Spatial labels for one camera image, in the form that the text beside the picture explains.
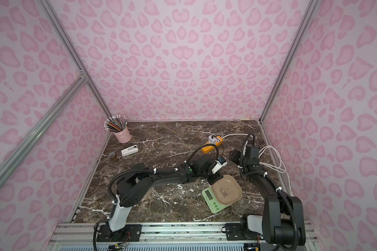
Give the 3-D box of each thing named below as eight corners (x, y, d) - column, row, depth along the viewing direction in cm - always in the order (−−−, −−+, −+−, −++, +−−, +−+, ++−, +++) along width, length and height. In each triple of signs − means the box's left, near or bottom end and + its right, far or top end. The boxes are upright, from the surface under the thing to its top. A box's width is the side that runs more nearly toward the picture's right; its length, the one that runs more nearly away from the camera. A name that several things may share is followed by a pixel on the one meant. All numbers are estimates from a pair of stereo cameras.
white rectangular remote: (123, 157, 103) (121, 155, 101) (122, 152, 105) (120, 150, 103) (139, 151, 105) (138, 149, 103) (137, 146, 108) (136, 144, 106)
